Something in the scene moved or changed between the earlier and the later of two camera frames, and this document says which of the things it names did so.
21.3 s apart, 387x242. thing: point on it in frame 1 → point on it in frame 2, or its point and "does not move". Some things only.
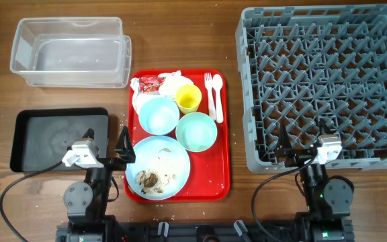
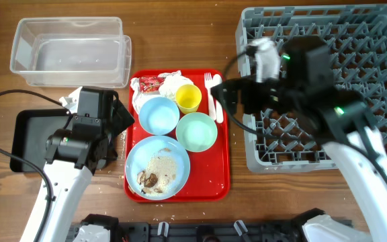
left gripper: x=125 y=154 → x=120 y=124
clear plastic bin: x=72 y=52 does not move
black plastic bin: x=41 y=138 does not move
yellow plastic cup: x=188 y=98 does not move
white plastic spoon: x=217 y=83 does not move
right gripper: x=296 y=155 → x=222 y=91
